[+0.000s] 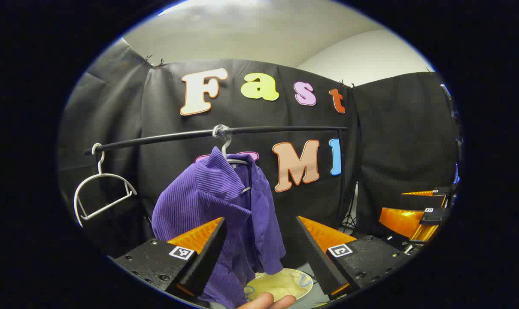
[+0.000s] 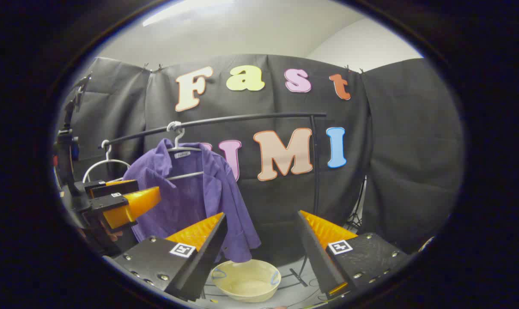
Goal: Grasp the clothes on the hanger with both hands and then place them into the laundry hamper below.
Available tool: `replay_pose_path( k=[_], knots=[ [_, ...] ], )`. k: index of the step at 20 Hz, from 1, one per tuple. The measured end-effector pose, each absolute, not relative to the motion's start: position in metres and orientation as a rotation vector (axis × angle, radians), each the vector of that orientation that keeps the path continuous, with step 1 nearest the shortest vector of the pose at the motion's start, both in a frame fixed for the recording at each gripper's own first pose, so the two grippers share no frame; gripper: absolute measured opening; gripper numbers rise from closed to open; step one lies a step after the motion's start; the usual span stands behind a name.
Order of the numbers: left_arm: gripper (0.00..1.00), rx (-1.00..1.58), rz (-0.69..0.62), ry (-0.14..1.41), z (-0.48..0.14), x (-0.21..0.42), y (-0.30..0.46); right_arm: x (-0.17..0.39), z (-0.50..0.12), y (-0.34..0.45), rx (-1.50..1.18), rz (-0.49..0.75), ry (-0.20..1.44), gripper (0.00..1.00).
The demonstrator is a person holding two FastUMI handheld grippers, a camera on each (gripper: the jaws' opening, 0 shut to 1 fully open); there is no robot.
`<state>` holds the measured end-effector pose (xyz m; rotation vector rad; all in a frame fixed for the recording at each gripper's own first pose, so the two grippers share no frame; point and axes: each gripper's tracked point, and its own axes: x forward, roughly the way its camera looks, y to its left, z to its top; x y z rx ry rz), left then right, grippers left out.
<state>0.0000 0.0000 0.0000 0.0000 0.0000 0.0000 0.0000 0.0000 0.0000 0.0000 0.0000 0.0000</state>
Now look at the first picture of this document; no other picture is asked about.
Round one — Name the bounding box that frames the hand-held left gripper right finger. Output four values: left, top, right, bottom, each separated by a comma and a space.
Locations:
296, 216, 412, 300

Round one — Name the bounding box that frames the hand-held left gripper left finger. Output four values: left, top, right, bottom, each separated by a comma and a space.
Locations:
113, 217, 227, 297

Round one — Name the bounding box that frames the cream laundry hamper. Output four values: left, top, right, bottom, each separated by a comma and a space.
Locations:
243, 268, 314, 302

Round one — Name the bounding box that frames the purple ribbed shirt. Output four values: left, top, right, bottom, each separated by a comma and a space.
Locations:
151, 147, 286, 309

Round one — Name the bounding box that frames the white hanger with taped hook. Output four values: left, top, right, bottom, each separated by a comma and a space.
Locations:
212, 124, 252, 194

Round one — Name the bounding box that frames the black tripod stand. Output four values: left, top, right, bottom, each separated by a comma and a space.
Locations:
339, 182, 358, 234

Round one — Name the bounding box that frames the black backdrop cloth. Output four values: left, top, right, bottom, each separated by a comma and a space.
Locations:
58, 38, 461, 258

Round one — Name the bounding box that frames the black clothes rail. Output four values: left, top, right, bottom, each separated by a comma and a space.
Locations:
85, 125, 348, 224

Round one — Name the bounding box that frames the white wire hanger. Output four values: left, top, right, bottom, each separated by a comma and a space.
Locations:
73, 143, 138, 228

